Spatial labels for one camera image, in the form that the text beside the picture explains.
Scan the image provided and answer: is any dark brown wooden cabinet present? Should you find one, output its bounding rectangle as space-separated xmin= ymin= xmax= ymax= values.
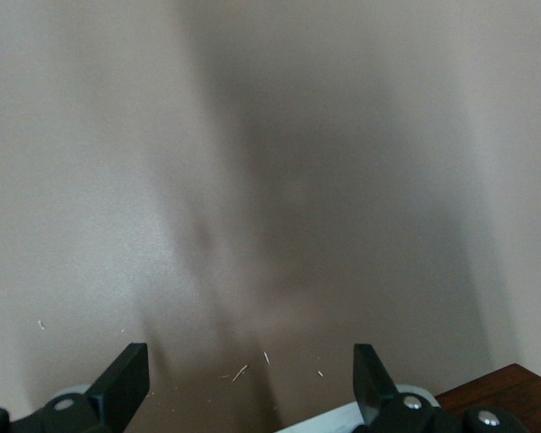
xmin=434 ymin=363 xmax=541 ymax=433

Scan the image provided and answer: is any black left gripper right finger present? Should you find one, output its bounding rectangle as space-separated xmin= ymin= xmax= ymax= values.
xmin=353 ymin=343 xmax=527 ymax=433

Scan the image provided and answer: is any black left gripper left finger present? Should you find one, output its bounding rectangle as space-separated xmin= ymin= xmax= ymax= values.
xmin=0 ymin=342 xmax=150 ymax=433

